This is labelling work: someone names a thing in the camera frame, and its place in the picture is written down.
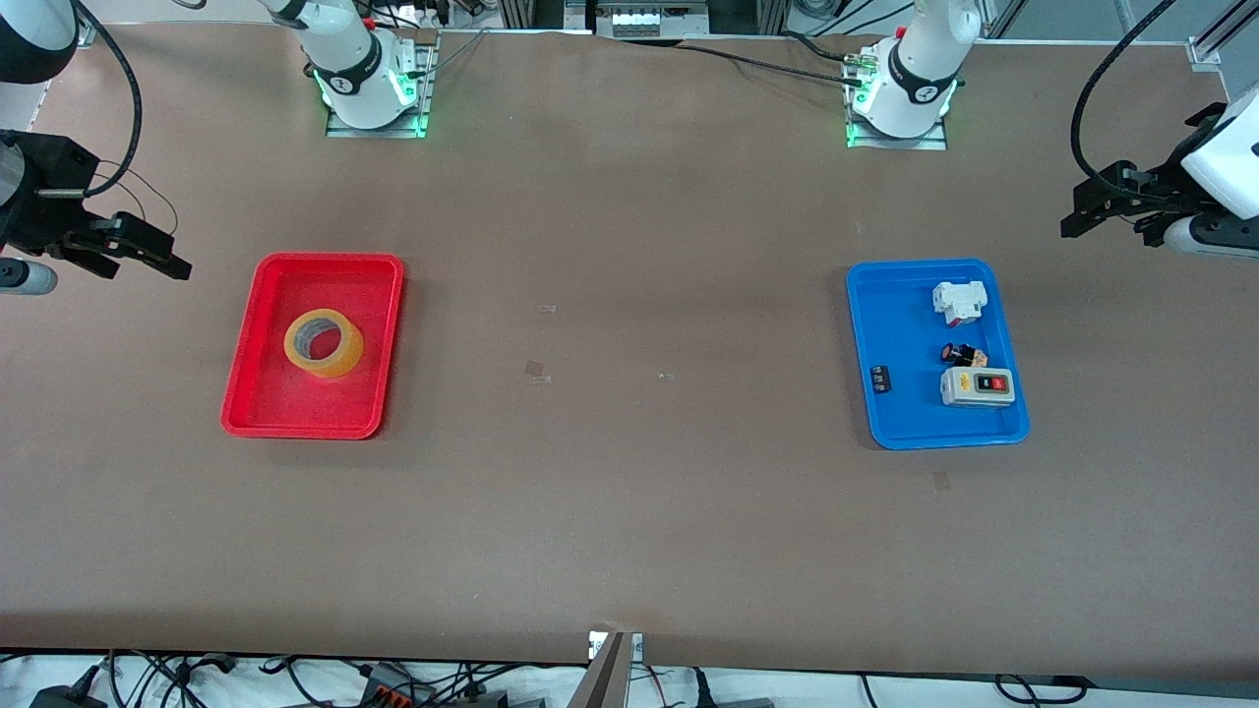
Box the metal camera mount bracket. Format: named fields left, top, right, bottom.
left=569, top=629, right=645, bottom=708

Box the yellow tape roll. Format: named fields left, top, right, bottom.
left=283, top=308, right=366, bottom=380

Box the grey on-off switch box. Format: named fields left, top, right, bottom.
left=939, top=366, right=1016, bottom=409

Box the black cable on table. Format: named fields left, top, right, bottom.
left=679, top=39, right=855, bottom=80

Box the white power strip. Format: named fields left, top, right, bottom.
left=610, top=0, right=711, bottom=40

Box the black power adapter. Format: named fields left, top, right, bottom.
left=30, top=683, right=107, bottom=708

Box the red plastic tray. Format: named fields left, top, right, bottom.
left=220, top=252, right=406, bottom=441

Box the orange black connector box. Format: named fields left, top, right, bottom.
left=359, top=664, right=434, bottom=707

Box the blue plastic tray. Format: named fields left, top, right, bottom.
left=846, top=258, right=1031, bottom=451

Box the aluminium corner extrusion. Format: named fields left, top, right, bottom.
left=1185, top=0, right=1259, bottom=72

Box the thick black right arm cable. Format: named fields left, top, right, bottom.
left=74, top=0, right=145, bottom=198

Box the black cable loop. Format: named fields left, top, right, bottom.
left=993, top=673, right=1091, bottom=705

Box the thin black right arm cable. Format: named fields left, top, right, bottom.
left=93, top=160, right=181, bottom=237

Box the aluminium frame post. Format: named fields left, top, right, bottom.
left=497, top=0, right=591, bottom=30

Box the white circuit breaker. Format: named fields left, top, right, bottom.
left=931, top=280, right=989, bottom=327

